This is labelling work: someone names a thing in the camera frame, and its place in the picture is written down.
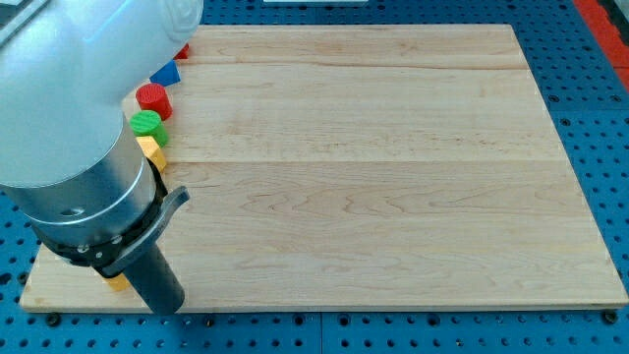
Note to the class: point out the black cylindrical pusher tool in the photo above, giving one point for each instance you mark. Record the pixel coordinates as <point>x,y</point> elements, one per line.
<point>144,265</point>

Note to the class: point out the yellow wooden heart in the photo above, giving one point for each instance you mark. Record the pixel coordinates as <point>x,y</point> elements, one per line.
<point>117,283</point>

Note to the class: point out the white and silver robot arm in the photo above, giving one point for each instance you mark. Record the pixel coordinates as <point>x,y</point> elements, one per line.
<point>69,158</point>

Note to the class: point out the yellow wooden block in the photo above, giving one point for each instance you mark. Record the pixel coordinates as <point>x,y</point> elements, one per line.
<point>152,151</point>

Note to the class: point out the green wooden cylinder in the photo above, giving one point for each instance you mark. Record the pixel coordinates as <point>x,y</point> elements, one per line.
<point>148,123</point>

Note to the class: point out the red wooden cylinder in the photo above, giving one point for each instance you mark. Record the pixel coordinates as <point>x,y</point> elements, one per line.
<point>154,97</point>

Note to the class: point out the blue wooden block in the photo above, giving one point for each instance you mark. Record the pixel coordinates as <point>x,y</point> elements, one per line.
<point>166,76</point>

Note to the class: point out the small red wooden block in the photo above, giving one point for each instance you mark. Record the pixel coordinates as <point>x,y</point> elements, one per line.
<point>183,53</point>

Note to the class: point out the large wooden board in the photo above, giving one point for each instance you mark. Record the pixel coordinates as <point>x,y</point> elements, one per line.
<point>374,168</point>

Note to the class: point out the red strip at right edge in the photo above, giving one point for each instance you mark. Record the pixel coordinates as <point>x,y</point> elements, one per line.
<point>603,20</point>

